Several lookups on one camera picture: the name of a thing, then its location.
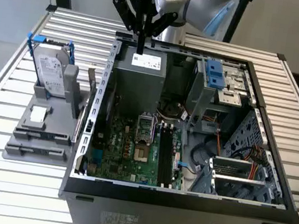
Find silver CPU chip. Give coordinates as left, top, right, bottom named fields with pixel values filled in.
left=29, top=105, right=48, bottom=124

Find green motherboard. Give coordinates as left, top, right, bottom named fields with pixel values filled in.
left=86, top=104, right=194, bottom=192

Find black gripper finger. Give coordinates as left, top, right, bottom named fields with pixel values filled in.
left=105, top=0, right=149, bottom=55
left=140, top=8, right=179, bottom=60

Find orange red yellow wire bundle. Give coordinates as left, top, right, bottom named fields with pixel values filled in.
left=200, top=110, right=225, bottom=131

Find black PC case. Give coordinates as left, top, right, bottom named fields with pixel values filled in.
left=53, top=27, right=299, bottom=224

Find RAM stick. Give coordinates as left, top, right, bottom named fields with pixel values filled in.
left=19, top=146, right=63, bottom=161
left=28, top=133, right=63, bottom=144

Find grey parts rack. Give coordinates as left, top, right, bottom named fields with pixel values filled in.
left=1, top=55, right=100, bottom=172

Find white yellow wire bundle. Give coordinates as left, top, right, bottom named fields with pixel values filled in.
left=155, top=99, right=190, bottom=124

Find thick black cable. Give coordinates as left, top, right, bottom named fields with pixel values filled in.
left=188, top=140, right=218, bottom=174

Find hard disk in blue carrier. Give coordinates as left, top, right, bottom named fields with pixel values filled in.
left=18, top=31, right=77, bottom=100

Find grey metal drive cage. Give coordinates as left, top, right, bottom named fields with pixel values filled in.
left=182, top=55, right=258, bottom=138

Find red orange wires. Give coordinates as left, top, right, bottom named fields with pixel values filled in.
left=245, top=145, right=268, bottom=182

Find CPU socket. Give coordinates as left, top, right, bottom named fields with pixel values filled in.
left=132, top=141, right=152, bottom=164

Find metal disk bay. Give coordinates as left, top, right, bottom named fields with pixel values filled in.
left=190, top=152, right=293, bottom=208

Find grey power supply unit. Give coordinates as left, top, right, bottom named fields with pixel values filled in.
left=108, top=44, right=170, bottom=121

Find metal socket cover frame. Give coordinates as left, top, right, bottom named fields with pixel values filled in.
left=134, top=111, right=158, bottom=145

